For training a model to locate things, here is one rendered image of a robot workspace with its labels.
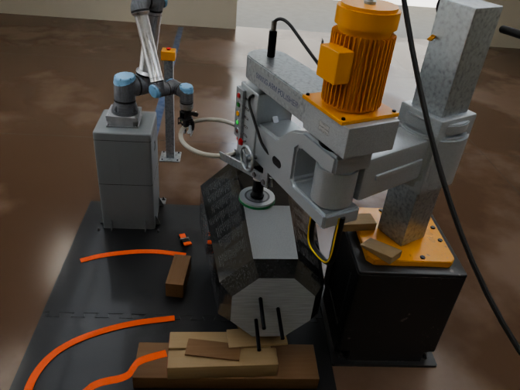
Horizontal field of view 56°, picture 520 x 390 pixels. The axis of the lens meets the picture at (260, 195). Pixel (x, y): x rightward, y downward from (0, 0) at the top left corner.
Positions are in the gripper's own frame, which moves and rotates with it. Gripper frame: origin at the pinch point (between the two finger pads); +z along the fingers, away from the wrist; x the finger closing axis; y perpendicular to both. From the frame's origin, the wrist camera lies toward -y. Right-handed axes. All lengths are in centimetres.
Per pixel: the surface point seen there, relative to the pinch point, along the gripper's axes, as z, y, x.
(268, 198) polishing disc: -1, 31, 86
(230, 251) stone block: 10, 72, 89
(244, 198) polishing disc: -1, 40, 75
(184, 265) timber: 69, 50, 38
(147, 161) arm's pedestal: 22.3, 20.9, -20.6
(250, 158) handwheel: -39, 54, 84
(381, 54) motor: -114, 68, 143
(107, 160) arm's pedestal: 23, 37, -43
